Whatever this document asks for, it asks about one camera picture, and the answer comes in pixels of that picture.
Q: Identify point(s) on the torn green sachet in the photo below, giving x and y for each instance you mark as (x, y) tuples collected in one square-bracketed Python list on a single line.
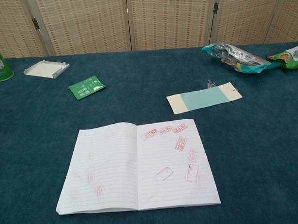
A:
[(85, 89)]

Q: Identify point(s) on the woven bamboo folding screen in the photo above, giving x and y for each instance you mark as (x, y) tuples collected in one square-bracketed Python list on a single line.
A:
[(84, 20)]

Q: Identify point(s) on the green snack bag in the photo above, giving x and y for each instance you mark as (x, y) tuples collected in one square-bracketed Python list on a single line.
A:
[(293, 59)]

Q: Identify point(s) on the teal silver snack bag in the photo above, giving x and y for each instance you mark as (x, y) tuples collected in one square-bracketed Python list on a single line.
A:
[(236, 57)]

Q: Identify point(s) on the dark metal screen hinge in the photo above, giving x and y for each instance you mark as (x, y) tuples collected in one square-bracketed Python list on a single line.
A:
[(35, 23), (215, 7)]

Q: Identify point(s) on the white lined notebook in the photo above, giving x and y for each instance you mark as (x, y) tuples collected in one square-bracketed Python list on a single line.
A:
[(166, 166)]

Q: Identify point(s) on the cream teal tasselled bookmark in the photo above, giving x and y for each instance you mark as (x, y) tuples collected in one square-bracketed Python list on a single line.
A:
[(200, 98)]

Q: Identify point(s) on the white rectangular tray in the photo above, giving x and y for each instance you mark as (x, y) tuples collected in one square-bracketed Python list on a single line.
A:
[(41, 70)]

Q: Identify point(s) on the dark blue table cloth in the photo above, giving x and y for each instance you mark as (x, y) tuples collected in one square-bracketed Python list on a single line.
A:
[(28, 148)]

